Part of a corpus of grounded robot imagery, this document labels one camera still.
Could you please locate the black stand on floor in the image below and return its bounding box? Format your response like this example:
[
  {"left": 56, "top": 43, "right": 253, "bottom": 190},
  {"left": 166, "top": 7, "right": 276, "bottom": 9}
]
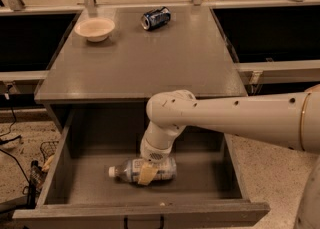
[{"left": 0, "top": 160, "right": 46, "bottom": 214}]

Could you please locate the open grey top drawer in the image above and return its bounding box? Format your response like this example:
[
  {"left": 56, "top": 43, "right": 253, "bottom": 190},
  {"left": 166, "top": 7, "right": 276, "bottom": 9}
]
[{"left": 14, "top": 109, "right": 269, "bottom": 229}]

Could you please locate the black wire basket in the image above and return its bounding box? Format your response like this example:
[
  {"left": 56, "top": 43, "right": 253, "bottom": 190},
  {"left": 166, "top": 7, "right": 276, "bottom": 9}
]
[{"left": 40, "top": 141, "right": 58, "bottom": 161}]

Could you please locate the grey cabinet with counter top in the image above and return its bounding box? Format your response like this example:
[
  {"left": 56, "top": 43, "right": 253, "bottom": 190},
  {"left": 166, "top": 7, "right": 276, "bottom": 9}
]
[{"left": 35, "top": 6, "right": 247, "bottom": 128}]

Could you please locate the clear bottle with blue label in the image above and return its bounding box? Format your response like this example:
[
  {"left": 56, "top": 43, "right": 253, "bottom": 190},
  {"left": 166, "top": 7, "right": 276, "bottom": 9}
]
[{"left": 108, "top": 158, "right": 177, "bottom": 183}]

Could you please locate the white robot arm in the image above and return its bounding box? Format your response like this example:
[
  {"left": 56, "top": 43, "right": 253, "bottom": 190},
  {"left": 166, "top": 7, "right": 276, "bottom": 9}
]
[{"left": 138, "top": 85, "right": 320, "bottom": 185}]

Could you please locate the blue soda can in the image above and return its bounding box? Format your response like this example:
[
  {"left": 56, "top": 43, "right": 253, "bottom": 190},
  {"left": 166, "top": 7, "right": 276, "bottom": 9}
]
[{"left": 141, "top": 7, "right": 171, "bottom": 31}]

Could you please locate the white bowl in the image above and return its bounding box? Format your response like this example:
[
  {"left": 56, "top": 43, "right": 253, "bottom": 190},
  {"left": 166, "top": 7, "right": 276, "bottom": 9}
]
[{"left": 74, "top": 17, "right": 115, "bottom": 42}]

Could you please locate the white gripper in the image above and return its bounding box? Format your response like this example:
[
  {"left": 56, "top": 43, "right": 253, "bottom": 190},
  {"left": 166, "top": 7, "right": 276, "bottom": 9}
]
[{"left": 138, "top": 138, "right": 172, "bottom": 186}]

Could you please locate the black drawer handle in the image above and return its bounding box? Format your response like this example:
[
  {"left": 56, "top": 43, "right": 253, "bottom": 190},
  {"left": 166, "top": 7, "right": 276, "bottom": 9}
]
[{"left": 123, "top": 215, "right": 165, "bottom": 229}]

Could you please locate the black floor cable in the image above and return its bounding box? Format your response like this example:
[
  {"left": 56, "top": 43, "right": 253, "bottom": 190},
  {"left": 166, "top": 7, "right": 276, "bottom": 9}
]
[{"left": 0, "top": 106, "right": 31, "bottom": 184}]

